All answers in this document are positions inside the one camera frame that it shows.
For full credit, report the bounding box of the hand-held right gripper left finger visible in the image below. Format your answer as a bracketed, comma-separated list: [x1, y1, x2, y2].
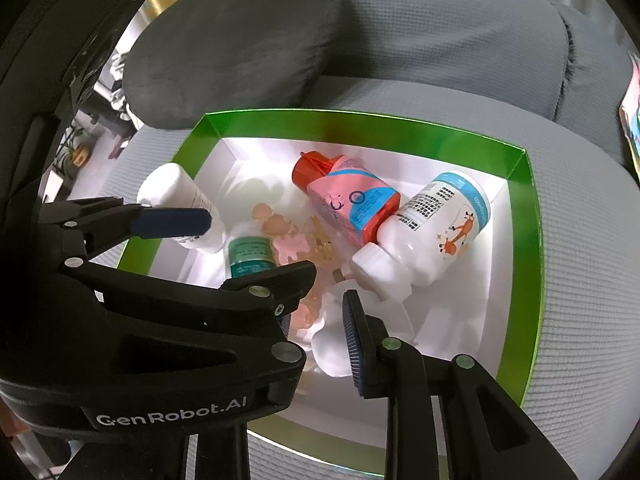
[182, 422, 251, 480]

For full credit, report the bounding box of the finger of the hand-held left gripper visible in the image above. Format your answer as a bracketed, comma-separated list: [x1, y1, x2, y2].
[60, 257, 317, 333]
[37, 196, 212, 261]

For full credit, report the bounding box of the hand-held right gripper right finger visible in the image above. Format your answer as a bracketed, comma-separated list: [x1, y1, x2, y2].
[341, 290, 581, 480]

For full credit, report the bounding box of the white plug-in device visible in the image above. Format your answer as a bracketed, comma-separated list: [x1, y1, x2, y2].
[310, 267, 416, 378]

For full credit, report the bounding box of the small white green-label bottle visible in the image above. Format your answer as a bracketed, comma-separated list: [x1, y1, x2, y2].
[222, 220, 278, 281]

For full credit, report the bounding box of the large white pill bottle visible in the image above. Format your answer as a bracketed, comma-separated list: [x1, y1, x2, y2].
[136, 162, 226, 253]

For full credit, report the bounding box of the clear clip with pink bears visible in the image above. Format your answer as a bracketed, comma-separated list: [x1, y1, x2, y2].
[250, 202, 341, 328]

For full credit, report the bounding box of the red bottle with pink label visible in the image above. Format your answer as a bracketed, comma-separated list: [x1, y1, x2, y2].
[291, 151, 402, 248]

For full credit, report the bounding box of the white bottle with fox print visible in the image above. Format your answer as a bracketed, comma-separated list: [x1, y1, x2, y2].
[351, 170, 493, 301]

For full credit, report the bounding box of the green cardboard box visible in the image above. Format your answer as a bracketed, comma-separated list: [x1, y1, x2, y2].
[116, 110, 545, 463]

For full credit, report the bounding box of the potted plant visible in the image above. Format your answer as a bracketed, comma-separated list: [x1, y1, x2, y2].
[57, 127, 88, 166]

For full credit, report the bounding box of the pile of clothes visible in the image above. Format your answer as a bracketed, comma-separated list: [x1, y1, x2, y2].
[92, 50, 136, 126]

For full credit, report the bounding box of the black cushion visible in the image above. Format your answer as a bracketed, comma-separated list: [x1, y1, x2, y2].
[122, 0, 348, 128]

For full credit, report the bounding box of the colourful printed cloth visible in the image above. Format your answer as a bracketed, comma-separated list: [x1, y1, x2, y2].
[619, 52, 640, 161]

